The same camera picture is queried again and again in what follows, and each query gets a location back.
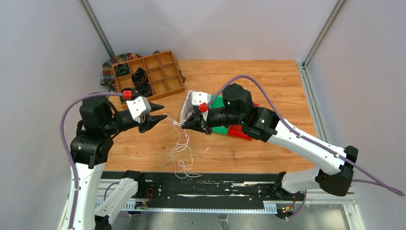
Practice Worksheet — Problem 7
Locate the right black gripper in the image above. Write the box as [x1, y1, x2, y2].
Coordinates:
[180, 107, 242, 136]

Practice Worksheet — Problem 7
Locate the cable bundle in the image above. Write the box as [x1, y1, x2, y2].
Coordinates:
[157, 114, 210, 180]

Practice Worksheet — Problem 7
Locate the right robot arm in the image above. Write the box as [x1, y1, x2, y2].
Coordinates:
[182, 83, 358, 200]

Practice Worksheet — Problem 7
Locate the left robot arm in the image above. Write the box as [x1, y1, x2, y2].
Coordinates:
[60, 91, 166, 230]

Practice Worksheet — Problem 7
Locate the white plastic bin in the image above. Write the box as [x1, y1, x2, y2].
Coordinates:
[179, 90, 193, 125]

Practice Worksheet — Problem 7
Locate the green plastic bin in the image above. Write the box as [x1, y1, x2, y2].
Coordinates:
[209, 96, 228, 135]

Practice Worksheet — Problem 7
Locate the wooden compartment tray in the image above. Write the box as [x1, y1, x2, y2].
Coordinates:
[113, 50, 185, 101]

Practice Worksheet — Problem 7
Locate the red plastic bin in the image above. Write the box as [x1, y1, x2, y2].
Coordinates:
[227, 101, 259, 141]

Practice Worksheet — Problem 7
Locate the plaid cloth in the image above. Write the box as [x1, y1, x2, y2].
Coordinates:
[100, 50, 186, 92]

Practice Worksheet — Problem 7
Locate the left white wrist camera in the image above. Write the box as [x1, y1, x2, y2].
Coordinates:
[126, 96, 150, 120]

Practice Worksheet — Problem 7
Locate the black coiled strap four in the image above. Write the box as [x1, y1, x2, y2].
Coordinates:
[135, 82, 153, 97]

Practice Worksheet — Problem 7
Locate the black coiled strap three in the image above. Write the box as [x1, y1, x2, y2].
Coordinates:
[120, 88, 137, 103]

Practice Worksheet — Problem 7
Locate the black coiled strap two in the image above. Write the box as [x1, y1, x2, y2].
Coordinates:
[131, 67, 148, 86]

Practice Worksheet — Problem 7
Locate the black coiled strap one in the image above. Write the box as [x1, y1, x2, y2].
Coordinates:
[114, 63, 131, 78]

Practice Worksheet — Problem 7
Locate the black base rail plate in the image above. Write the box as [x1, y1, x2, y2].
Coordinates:
[116, 172, 306, 210]

